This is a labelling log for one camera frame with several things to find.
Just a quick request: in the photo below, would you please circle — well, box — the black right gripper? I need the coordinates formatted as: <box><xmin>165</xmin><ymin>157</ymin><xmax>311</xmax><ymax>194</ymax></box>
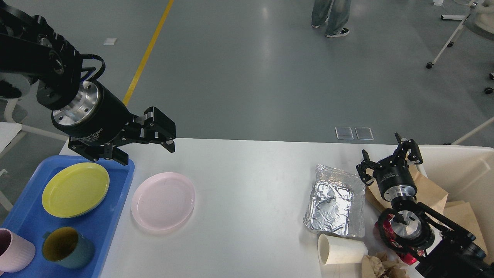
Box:
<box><xmin>356</xmin><ymin>132</ymin><xmax>423</xmax><ymax>201</ymax></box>

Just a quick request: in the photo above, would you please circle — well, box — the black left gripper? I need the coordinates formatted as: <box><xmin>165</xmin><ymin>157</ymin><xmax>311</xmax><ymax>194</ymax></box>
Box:
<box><xmin>51</xmin><ymin>81</ymin><xmax>176</xmax><ymax>166</ymax></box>

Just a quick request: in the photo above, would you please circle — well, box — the pink plate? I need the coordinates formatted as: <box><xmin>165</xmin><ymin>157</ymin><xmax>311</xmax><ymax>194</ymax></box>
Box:
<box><xmin>131</xmin><ymin>172</ymin><xmax>196</xmax><ymax>233</ymax></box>

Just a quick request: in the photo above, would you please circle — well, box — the green mug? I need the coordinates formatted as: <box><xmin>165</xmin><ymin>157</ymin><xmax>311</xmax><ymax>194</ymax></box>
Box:
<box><xmin>42</xmin><ymin>226</ymin><xmax>95</xmax><ymax>270</ymax></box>

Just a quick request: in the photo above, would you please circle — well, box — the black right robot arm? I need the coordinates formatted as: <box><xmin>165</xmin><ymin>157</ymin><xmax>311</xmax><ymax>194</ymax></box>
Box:
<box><xmin>356</xmin><ymin>133</ymin><xmax>494</xmax><ymax>278</ymax></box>

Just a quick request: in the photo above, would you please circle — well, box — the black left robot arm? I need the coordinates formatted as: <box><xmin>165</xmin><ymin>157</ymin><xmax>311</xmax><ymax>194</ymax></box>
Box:
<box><xmin>0</xmin><ymin>1</ymin><xmax>176</xmax><ymax>165</ymax></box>

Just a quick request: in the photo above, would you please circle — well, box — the yellow plate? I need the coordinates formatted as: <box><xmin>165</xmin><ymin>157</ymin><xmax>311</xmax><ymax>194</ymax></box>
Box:
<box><xmin>42</xmin><ymin>163</ymin><xmax>110</xmax><ymax>219</ymax></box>

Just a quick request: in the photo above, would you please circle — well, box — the crumpled aluminium foil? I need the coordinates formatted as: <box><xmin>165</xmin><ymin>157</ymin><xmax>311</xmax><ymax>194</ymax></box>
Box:
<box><xmin>303</xmin><ymin>164</ymin><xmax>365</xmax><ymax>239</ymax></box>

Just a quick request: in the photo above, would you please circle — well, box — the white waste bin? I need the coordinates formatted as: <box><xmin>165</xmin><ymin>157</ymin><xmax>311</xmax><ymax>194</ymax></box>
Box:
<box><xmin>420</xmin><ymin>145</ymin><xmax>494</xmax><ymax>263</ymax></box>

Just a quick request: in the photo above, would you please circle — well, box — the brown paper bag in bin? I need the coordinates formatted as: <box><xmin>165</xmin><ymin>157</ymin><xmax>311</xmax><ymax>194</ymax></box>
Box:
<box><xmin>443</xmin><ymin>201</ymin><xmax>489</xmax><ymax>255</ymax></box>

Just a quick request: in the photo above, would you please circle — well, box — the blue plastic tray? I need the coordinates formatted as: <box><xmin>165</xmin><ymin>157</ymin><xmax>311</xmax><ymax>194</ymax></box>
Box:
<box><xmin>2</xmin><ymin>155</ymin><xmax>135</xmax><ymax>278</ymax></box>

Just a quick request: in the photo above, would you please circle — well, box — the red crushed can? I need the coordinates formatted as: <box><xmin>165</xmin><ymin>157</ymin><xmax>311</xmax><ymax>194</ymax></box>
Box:
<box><xmin>374</xmin><ymin>209</ymin><xmax>426</xmax><ymax>265</ymax></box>

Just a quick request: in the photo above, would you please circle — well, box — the crumpled brown paper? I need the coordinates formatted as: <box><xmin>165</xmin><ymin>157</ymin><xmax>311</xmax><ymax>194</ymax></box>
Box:
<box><xmin>361</xmin><ymin>252</ymin><xmax>409</xmax><ymax>278</ymax></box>

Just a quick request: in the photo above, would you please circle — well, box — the white paper cup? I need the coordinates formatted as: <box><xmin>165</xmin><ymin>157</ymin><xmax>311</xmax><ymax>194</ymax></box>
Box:
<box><xmin>317</xmin><ymin>234</ymin><xmax>368</xmax><ymax>265</ymax></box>

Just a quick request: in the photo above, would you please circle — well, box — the white side table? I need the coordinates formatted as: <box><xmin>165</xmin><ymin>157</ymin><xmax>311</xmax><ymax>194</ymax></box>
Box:
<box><xmin>0</xmin><ymin>122</ymin><xmax>23</xmax><ymax>213</ymax></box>

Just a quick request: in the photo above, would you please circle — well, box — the white office chair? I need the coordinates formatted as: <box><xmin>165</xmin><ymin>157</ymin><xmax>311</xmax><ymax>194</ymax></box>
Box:
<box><xmin>3</xmin><ymin>98</ymin><xmax>68</xmax><ymax>141</ymax></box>

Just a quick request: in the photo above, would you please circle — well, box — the person in jeans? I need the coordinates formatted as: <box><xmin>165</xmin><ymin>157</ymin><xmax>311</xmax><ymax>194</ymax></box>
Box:
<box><xmin>311</xmin><ymin>0</ymin><xmax>352</xmax><ymax>37</ymax></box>

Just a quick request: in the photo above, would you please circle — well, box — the pink ribbed cup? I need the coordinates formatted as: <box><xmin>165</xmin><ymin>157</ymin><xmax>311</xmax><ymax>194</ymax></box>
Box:
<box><xmin>0</xmin><ymin>228</ymin><xmax>36</xmax><ymax>275</ymax></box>

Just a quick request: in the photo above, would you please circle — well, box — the white wheeled stand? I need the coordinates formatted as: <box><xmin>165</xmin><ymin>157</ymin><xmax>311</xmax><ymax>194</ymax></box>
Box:
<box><xmin>426</xmin><ymin>0</ymin><xmax>494</xmax><ymax>69</ymax></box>

